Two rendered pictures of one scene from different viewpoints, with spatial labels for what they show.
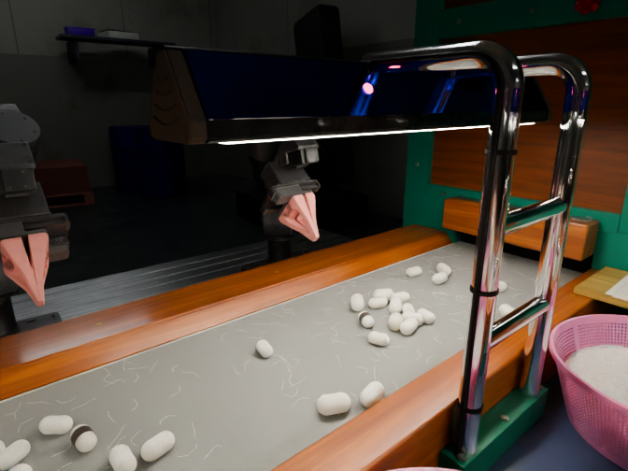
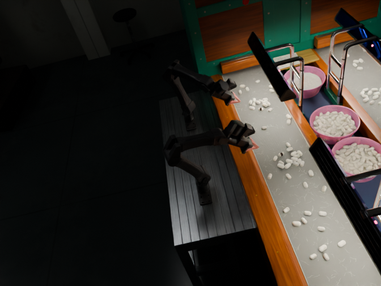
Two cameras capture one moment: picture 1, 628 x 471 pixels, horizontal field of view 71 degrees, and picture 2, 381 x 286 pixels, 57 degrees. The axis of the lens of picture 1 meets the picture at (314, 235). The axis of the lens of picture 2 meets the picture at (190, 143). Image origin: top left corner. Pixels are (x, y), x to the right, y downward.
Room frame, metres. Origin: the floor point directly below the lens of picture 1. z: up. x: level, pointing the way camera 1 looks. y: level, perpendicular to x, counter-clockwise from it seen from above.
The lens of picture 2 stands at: (-0.13, 1.46, 2.24)
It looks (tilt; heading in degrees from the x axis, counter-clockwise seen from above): 44 degrees down; 312
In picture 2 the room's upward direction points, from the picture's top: 16 degrees counter-clockwise
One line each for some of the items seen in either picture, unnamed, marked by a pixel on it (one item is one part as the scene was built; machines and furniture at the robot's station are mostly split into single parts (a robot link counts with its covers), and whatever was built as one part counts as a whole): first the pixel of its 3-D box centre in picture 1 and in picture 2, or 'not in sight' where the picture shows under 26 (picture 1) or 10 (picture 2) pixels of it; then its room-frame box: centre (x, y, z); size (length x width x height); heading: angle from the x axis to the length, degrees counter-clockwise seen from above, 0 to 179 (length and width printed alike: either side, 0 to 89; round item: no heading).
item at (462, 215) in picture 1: (512, 223); (241, 62); (0.89, -0.42, 0.83); 0.30 x 0.06 x 0.07; 40
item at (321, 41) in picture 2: not in sight; (337, 37); (0.37, -0.86, 0.83); 0.30 x 0.06 x 0.07; 40
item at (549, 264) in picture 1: (454, 252); (283, 84); (0.49, -0.17, 0.90); 0.20 x 0.19 x 0.45; 130
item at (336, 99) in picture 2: not in sight; (348, 67); (0.19, -0.43, 0.90); 0.20 x 0.19 x 0.45; 130
